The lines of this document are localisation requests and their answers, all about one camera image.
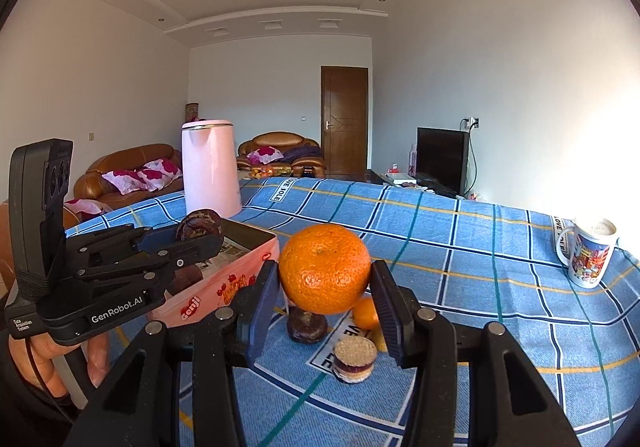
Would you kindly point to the pink electric kettle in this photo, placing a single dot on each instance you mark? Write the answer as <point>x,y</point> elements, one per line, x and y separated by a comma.
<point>210,172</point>

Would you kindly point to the large orange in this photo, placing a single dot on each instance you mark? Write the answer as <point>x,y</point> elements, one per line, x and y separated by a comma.
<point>324,269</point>

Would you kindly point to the paper leaflet in tin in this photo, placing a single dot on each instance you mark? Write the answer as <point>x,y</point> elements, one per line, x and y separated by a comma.
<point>230,251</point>

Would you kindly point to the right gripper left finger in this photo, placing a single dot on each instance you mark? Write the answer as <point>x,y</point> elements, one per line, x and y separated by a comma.
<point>231,337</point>

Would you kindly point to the small orange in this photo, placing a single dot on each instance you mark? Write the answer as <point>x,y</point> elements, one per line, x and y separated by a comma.
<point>364,314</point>

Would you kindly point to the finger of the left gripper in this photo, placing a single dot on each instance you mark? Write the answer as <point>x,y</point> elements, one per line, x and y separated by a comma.
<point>113,245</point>
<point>144,275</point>

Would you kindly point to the yellow green lemon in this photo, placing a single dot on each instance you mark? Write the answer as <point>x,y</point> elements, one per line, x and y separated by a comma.
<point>377,337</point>

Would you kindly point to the brown leather sofa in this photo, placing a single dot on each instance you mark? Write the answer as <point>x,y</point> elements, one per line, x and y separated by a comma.
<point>123,178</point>

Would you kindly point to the pink metal tin box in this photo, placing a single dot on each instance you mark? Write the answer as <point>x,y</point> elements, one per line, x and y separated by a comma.
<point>196,302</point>

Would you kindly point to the purple beet with stem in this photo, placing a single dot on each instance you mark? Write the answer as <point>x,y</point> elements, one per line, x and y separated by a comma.
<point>306,327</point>

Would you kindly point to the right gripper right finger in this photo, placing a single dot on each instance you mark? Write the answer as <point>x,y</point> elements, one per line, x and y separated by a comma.
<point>418,337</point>

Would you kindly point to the cartoon printed white mug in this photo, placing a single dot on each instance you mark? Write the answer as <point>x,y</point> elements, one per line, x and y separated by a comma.
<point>585,249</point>

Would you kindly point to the person left hand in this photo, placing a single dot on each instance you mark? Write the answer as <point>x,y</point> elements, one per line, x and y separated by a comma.
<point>45,350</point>

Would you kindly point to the black television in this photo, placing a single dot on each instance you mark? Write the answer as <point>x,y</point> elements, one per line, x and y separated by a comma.
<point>442,157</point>

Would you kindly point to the dark purple yam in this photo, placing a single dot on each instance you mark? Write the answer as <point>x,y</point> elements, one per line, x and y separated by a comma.
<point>200,223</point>

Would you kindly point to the brown wooden door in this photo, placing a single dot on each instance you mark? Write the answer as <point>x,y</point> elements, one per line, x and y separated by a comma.
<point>344,108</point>

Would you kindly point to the brown leather armchair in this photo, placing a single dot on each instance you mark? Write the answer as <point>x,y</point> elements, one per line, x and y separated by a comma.
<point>284,153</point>

